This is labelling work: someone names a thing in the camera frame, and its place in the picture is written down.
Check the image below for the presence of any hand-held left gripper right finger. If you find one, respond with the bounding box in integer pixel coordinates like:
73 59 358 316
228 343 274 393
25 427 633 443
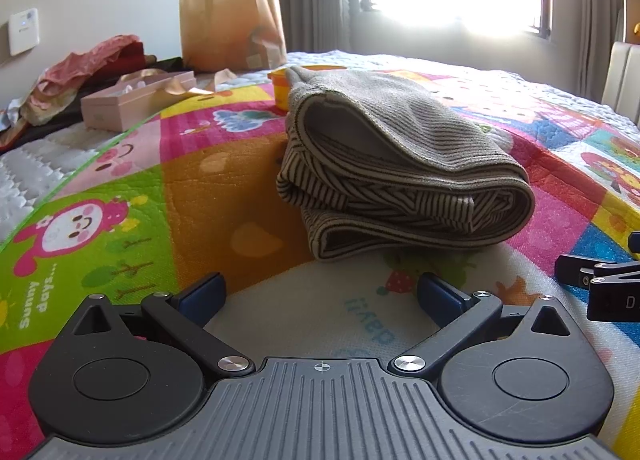
389 274 576 376

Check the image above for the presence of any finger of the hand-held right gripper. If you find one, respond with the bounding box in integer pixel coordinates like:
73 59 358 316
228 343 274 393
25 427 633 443
554 253 640 289

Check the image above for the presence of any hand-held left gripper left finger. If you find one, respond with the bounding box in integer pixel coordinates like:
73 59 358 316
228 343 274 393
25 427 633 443
75 273 256 376

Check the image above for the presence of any beige striped knit garment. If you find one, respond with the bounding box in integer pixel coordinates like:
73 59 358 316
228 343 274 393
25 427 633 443
276 65 537 262

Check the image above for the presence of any colourful cartoon printed blanket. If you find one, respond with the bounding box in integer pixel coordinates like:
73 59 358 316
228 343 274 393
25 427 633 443
0 68 640 460

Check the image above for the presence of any pink gift box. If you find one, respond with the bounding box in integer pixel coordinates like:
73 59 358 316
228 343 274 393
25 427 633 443
80 71 198 133

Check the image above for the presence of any yellow plastic container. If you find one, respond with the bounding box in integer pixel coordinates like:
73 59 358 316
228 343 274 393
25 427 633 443
267 65 348 112

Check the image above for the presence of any crumpled pink red wrapping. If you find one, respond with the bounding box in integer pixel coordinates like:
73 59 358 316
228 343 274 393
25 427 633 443
19 34 147 122

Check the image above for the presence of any brown paper bag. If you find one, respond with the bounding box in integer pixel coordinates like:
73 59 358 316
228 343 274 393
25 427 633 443
179 0 289 74

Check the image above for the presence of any white wall switch panel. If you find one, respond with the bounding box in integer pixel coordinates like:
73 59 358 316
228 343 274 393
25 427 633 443
7 7 41 56

